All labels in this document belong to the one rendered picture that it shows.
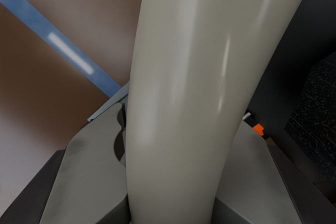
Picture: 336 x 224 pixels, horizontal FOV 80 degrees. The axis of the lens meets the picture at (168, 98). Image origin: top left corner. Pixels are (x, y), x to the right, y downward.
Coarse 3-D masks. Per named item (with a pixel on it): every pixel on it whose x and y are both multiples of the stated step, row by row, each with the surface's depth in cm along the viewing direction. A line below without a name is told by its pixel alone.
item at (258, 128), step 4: (248, 112) 110; (244, 116) 110; (248, 116) 110; (252, 116) 113; (244, 120) 111; (248, 120) 111; (252, 120) 111; (248, 124) 112; (252, 124) 111; (256, 124) 111; (256, 128) 111; (260, 128) 111
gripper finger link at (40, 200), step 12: (60, 156) 8; (48, 168) 8; (36, 180) 7; (48, 180) 7; (24, 192) 7; (36, 192) 7; (48, 192) 7; (12, 204) 7; (24, 204) 7; (36, 204) 7; (0, 216) 6; (12, 216) 6; (24, 216) 6; (36, 216) 6
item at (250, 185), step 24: (240, 144) 9; (264, 144) 9; (240, 168) 8; (264, 168) 8; (216, 192) 7; (240, 192) 7; (264, 192) 7; (216, 216) 7; (240, 216) 6; (264, 216) 6; (288, 216) 6
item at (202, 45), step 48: (144, 0) 4; (192, 0) 3; (240, 0) 3; (288, 0) 3; (144, 48) 4; (192, 48) 3; (240, 48) 3; (144, 96) 4; (192, 96) 4; (240, 96) 4; (144, 144) 5; (192, 144) 4; (144, 192) 5; (192, 192) 5
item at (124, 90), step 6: (126, 84) 106; (120, 90) 108; (126, 90) 108; (114, 96) 110; (120, 96) 110; (126, 96) 108; (108, 102) 111; (114, 102) 111; (126, 102) 97; (102, 108) 113; (126, 108) 89; (96, 114) 115; (126, 114) 81; (90, 120) 116; (120, 162) 52
